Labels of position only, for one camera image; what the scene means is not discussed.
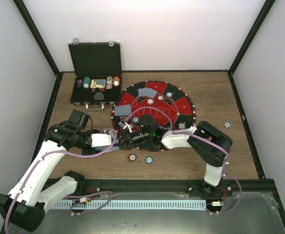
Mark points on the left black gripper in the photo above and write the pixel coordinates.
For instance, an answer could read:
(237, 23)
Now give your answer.
(85, 152)

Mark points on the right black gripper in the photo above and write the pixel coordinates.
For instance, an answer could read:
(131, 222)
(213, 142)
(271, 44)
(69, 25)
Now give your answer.
(127, 142)

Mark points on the teal poker chip stack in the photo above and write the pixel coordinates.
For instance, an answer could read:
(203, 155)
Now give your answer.
(149, 160)

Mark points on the red poker chip stack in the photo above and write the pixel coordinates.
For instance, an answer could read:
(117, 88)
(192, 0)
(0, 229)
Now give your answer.
(132, 157)

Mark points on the dealt blue playing card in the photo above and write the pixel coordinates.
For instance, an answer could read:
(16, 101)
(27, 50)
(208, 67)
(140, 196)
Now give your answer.
(122, 110)

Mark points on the dealt card top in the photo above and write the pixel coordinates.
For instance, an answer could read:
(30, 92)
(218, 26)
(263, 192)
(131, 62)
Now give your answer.
(148, 92)
(140, 92)

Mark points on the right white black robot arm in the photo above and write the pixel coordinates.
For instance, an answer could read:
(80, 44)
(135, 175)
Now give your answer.
(212, 145)

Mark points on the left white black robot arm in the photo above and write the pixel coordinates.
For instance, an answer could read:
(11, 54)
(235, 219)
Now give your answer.
(28, 202)

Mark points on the round red black poker mat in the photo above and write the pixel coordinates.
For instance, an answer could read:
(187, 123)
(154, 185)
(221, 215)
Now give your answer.
(167, 113)

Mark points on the black round button in case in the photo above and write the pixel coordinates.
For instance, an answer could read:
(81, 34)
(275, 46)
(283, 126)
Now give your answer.
(98, 96)

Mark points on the purple chips in case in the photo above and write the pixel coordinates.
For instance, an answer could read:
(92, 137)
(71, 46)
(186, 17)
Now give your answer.
(79, 83)

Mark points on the orange chips in case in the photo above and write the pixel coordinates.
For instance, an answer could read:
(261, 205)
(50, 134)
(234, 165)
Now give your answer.
(116, 81)

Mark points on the card deck in case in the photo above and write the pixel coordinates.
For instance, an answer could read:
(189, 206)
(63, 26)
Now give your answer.
(97, 83)

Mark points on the teal chips in case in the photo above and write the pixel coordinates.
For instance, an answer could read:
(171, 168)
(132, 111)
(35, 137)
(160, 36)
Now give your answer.
(86, 82)

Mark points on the black poker chip case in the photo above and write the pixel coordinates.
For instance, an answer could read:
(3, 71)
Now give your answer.
(96, 60)

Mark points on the lone blue white chip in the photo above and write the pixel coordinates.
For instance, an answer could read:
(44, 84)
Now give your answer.
(227, 125)

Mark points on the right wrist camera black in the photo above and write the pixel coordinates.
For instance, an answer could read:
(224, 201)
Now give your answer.
(148, 123)

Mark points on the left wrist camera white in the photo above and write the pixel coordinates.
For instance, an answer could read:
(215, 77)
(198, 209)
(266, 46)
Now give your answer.
(98, 140)

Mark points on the light blue slotted cable duct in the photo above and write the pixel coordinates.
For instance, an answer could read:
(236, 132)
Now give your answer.
(135, 205)

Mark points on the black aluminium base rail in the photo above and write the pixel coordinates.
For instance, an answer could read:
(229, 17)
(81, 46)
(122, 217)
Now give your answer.
(194, 188)

